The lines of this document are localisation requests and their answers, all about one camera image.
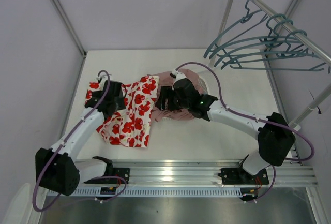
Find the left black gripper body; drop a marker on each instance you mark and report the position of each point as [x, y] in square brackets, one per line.
[117, 94]

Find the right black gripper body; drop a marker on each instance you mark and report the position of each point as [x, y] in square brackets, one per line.
[165, 99]

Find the red poppy print skirt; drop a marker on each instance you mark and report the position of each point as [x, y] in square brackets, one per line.
[131, 127]

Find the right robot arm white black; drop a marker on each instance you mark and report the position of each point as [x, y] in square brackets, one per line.
[271, 132]

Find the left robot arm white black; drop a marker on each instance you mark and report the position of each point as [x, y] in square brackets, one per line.
[64, 151]

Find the teal hanger far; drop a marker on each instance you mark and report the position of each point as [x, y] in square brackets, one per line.
[216, 43]

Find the teal hanger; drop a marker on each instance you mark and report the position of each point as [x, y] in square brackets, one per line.
[320, 66]
[271, 36]
[216, 43]
[285, 47]

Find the teal hanger nearest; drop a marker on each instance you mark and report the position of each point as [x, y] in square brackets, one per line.
[320, 66]

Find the pink crumpled garment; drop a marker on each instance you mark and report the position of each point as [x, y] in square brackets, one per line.
[156, 114]

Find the white laundry basket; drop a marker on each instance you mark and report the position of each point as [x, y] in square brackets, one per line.
[203, 85]

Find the metal clothes rack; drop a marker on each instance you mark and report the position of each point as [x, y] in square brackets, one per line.
[308, 101]

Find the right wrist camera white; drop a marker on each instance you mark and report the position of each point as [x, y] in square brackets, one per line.
[176, 75]

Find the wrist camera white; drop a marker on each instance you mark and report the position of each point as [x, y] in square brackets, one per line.
[176, 75]
[102, 79]

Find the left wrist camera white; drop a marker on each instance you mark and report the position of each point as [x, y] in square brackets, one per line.
[102, 79]

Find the aluminium mounting rail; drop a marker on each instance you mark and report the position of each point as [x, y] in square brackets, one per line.
[180, 173]

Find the right aluminium frame post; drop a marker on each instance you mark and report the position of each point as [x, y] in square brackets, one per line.
[274, 87]

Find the aluminium frame post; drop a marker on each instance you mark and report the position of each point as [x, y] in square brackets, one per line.
[274, 87]
[68, 26]

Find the white slotted cable duct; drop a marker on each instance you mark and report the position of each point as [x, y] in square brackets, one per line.
[214, 192]

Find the left aluminium frame post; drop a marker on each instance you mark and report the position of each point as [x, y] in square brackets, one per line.
[68, 26]

